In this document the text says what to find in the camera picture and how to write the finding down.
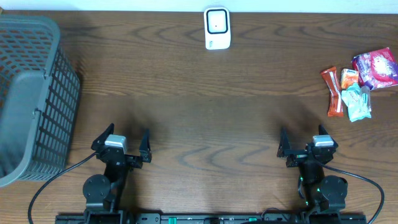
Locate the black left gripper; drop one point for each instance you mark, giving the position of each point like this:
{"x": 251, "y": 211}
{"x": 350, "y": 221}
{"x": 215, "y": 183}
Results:
{"x": 123, "y": 157}

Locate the small orange snack packet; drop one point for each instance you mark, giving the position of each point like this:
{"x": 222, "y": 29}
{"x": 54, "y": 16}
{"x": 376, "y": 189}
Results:
{"x": 348, "y": 78}

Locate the white barcode scanner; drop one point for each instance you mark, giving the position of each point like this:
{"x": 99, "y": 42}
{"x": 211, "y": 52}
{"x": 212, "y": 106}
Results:
{"x": 217, "y": 27}

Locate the red orange snack bag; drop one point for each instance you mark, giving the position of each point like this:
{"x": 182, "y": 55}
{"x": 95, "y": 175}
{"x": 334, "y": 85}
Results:
{"x": 335, "y": 106}

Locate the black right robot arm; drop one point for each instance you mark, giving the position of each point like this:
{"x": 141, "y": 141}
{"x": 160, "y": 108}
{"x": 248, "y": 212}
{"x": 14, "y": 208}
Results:
{"x": 324, "y": 194}

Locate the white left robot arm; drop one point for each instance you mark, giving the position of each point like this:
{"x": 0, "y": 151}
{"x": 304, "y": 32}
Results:
{"x": 103, "y": 191}

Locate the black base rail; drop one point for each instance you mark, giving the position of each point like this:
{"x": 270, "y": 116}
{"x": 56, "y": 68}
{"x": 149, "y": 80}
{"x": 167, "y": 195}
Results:
{"x": 156, "y": 218}

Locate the grey plastic basket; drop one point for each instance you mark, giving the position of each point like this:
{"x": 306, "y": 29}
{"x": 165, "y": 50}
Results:
{"x": 40, "y": 93}

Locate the teal wipes packet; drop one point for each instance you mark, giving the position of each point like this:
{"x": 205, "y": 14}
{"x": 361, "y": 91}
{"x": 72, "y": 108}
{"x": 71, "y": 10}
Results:
{"x": 357, "y": 100}

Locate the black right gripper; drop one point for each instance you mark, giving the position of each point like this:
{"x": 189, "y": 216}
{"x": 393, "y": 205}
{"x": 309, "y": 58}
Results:
{"x": 305, "y": 157}

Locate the purple pink pad package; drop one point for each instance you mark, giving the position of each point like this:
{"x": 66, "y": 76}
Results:
{"x": 377, "y": 69}

